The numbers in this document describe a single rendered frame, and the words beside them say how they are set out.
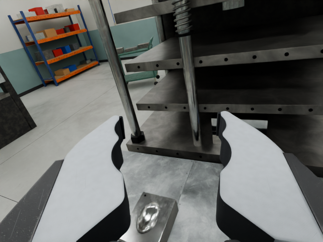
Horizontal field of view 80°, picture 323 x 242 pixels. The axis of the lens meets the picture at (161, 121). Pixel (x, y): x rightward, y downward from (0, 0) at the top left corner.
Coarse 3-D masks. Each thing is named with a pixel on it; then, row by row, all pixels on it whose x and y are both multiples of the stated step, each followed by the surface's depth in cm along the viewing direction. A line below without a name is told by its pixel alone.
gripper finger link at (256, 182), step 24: (240, 120) 10; (240, 144) 9; (264, 144) 9; (240, 168) 7; (264, 168) 7; (288, 168) 7; (240, 192) 6; (264, 192) 6; (288, 192) 6; (216, 216) 7; (240, 216) 6; (264, 216) 6; (288, 216) 6; (312, 216) 6; (240, 240) 6; (264, 240) 5; (288, 240) 5; (312, 240) 5
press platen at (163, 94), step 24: (216, 72) 142; (240, 72) 133; (264, 72) 125; (288, 72) 117; (312, 72) 111; (144, 96) 129; (168, 96) 122; (216, 96) 108; (240, 96) 103; (264, 96) 98; (288, 96) 93; (312, 96) 89
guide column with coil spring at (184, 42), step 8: (184, 0) 78; (184, 8) 79; (176, 16) 82; (184, 24) 82; (184, 32) 83; (184, 40) 85; (184, 48) 87; (192, 48) 89; (184, 56) 89; (192, 56) 89; (184, 64) 91; (192, 64) 91; (184, 72) 94; (192, 72) 92; (192, 80) 94; (192, 88) 96; (192, 96) 98; (192, 104) 101; (192, 112) 103; (192, 120) 106; (192, 128) 109; (200, 128) 109; (200, 136) 111; (200, 144) 114
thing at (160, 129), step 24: (168, 120) 147; (288, 120) 119; (312, 120) 114; (144, 144) 127; (168, 144) 121; (192, 144) 117; (216, 144) 113; (288, 144) 101; (312, 144) 98; (312, 168) 88
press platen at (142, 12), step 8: (168, 0) 86; (192, 0) 83; (200, 0) 81; (208, 0) 80; (216, 0) 79; (224, 0) 78; (136, 8) 94; (144, 8) 92; (152, 8) 91; (160, 8) 89; (168, 8) 88; (120, 16) 99; (128, 16) 97; (136, 16) 96; (144, 16) 94; (152, 16) 93
